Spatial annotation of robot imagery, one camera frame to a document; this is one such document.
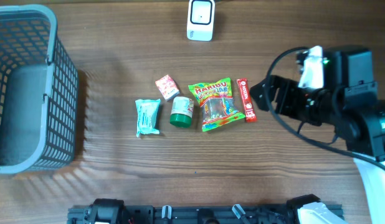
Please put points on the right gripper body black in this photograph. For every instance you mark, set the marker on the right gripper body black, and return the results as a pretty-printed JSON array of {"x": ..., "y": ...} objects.
[{"x": 310, "y": 105}]

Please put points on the red stick sachet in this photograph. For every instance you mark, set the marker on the red stick sachet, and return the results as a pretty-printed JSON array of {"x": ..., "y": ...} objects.
[{"x": 250, "y": 115}]

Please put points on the Haribo gummy bag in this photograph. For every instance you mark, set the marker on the Haribo gummy bag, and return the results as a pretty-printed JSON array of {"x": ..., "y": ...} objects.
[{"x": 217, "y": 103}]

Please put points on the green lid jar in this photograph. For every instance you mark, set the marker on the green lid jar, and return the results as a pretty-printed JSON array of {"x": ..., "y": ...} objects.
[{"x": 182, "y": 112}]

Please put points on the small red white box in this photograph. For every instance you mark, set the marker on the small red white box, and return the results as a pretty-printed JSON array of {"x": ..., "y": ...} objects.
[{"x": 167, "y": 87}]

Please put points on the teal white tissue pack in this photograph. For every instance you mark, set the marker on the teal white tissue pack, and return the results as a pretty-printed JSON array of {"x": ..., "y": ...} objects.
[{"x": 147, "y": 113}]

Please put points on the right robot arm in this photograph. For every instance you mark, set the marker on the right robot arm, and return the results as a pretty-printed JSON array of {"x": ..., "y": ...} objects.
[{"x": 337, "y": 87}]

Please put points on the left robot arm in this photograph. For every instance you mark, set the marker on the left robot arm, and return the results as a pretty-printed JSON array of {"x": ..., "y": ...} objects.
[{"x": 110, "y": 211}]

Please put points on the white barcode scanner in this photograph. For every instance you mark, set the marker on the white barcode scanner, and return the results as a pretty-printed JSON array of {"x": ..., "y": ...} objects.
[{"x": 200, "y": 22}]

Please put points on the grey plastic mesh basket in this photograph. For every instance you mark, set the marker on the grey plastic mesh basket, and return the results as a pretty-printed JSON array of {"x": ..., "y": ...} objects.
[{"x": 39, "y": 86}]

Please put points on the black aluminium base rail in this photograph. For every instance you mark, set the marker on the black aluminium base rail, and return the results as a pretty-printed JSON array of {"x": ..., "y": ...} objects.
[{"x": 269, "y": 213}]

